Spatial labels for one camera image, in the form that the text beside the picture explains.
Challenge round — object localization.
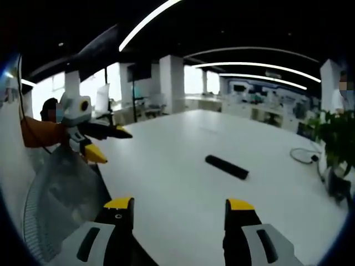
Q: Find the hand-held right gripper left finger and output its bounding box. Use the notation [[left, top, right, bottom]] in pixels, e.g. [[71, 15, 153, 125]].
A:
[[57, 197, 152, 266]]

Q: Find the white cable with black plug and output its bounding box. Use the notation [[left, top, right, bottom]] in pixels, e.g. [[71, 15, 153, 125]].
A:
[[290, 147, 327, 182]]

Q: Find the green potted plant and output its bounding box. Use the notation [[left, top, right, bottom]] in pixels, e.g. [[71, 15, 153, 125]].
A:
[[302, 109, 355, 178]]

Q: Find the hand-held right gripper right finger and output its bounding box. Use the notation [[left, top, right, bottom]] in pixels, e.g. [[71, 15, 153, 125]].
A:
[[222, 198, 305, 266]]

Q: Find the black remote control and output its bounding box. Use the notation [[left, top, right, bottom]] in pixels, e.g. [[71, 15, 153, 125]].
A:
[[205, 155, 250, 181]]

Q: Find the black floor stand pole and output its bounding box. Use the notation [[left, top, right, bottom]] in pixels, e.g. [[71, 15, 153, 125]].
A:
[[131, 65, 137, 123]]

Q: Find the grey mesh office chair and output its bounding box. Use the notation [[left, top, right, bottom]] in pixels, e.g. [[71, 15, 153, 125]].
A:
[[22, 144, 113, 264]]

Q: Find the white office desks row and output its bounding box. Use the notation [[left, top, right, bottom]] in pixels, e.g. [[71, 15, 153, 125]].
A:
[[182, 94, 308, 131]]

